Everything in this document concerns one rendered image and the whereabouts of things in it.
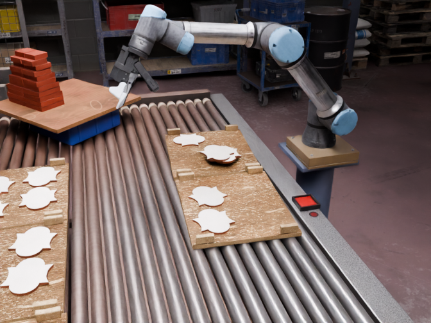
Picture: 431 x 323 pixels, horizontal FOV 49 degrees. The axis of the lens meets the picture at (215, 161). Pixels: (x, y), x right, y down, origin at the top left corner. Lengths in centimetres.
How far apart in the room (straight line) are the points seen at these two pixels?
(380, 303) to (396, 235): 193
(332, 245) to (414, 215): 203
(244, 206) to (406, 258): 165
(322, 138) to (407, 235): 138
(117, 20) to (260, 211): 443
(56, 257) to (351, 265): 86
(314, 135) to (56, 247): 116
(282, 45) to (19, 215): 107
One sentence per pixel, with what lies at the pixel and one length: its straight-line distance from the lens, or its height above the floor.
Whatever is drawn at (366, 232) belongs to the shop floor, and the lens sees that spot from 323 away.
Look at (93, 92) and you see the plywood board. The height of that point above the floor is 104.
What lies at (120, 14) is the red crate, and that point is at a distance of 576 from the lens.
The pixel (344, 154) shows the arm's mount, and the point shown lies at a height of 92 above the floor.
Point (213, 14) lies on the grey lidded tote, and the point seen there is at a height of 76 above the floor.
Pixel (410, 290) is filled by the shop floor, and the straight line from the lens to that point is 287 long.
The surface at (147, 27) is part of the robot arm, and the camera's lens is 158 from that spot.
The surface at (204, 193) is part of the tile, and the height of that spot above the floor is 94.
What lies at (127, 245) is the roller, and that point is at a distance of 149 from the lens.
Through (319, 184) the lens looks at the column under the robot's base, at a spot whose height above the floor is 75.
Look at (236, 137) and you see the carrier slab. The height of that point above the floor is 94.
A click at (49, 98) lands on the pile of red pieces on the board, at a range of 226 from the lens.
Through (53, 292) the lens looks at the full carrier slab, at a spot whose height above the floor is 94.
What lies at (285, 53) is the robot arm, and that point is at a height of 139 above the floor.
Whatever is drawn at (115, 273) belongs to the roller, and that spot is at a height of 92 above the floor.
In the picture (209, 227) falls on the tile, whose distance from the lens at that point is 150.
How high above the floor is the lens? 182
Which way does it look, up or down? 28 degrees down
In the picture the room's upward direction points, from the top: straight up
